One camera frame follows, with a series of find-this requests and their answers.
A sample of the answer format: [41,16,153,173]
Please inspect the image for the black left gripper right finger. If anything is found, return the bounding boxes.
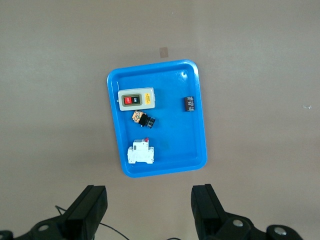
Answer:
[190,183,266,240]

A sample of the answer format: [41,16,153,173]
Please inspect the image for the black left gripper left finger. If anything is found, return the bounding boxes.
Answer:
[23,184,109,240]

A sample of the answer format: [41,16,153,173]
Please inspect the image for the blue plastic tray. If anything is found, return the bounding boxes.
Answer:
[106,59,208,179]

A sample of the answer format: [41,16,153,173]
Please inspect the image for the white circuit breaker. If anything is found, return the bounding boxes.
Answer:
[127,136,155,165]

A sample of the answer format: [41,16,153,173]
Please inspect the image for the small black relay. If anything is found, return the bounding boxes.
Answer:
[184,95,197,113]

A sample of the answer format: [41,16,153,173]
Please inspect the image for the black push button switch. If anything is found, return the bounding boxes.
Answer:
[130,110,157,130]

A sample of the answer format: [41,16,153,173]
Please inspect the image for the grey on off switch box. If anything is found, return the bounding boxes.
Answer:
[117,87,157,112]

